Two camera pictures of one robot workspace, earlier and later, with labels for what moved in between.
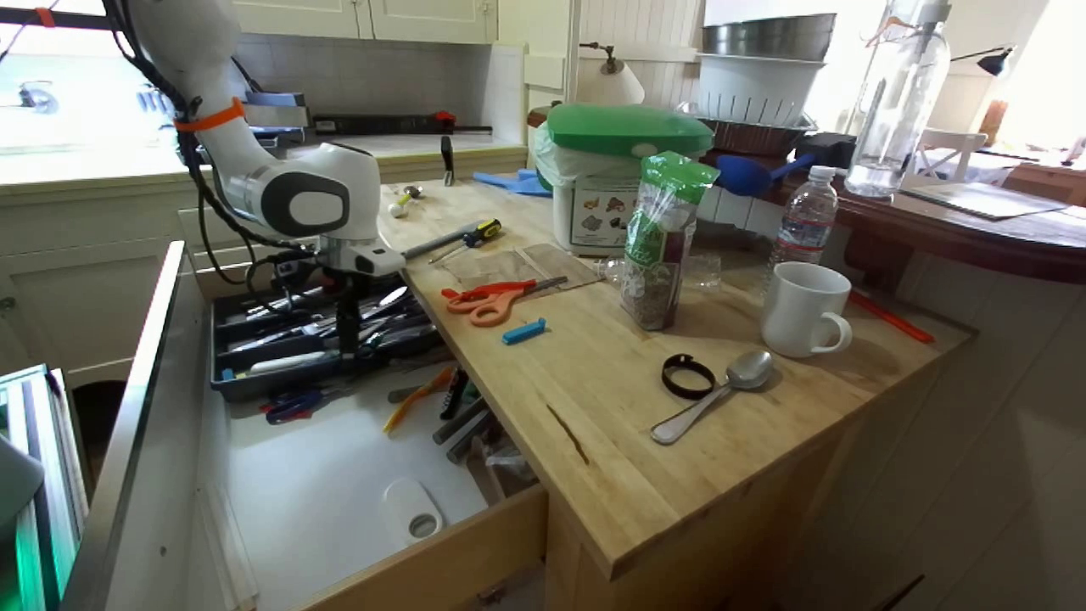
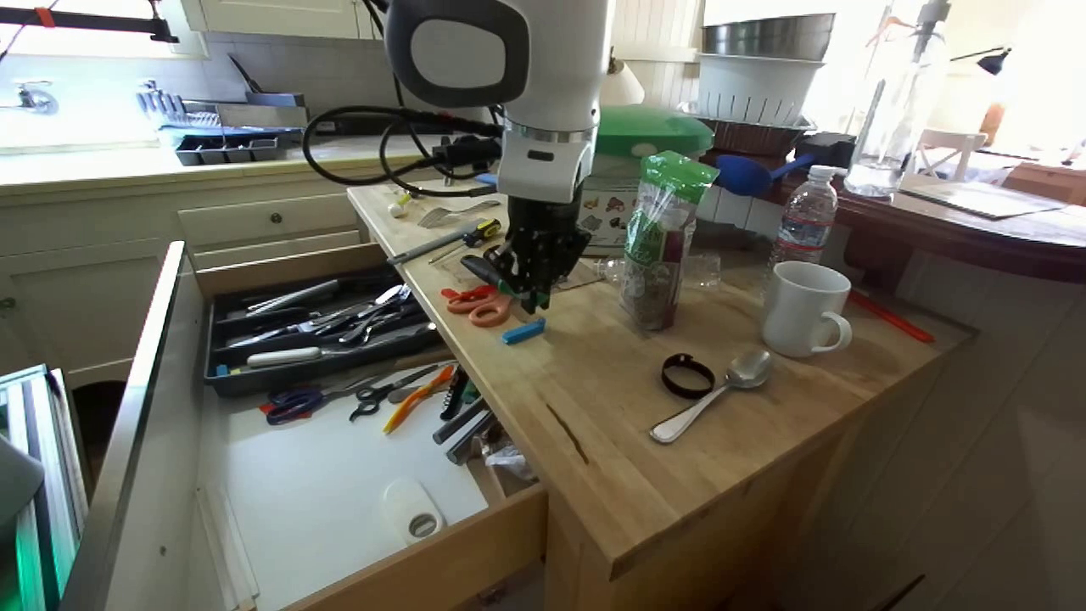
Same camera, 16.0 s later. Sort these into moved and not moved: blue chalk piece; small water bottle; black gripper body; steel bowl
Moved: black gripper body
Not moved: blue chalk piece; steel bowl; small water bottle
